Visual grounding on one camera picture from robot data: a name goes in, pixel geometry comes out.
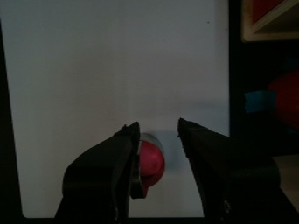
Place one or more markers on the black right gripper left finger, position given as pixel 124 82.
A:
pixel 100 180

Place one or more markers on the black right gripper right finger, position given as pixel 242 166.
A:
pixel 234 180

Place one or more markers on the pink round dough disc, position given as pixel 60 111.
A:
pixel 150 163

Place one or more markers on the wooden drawer box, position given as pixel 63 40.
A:
pixel 281 30

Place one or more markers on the beige rectangular plastic tray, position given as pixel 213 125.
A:
pixel 290 175

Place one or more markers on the blue tape piece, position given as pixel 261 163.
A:
pixel 259 101

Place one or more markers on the red plastic cup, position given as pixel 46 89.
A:
pixel 289 99

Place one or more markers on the white cutting board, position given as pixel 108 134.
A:
pixel 98 73

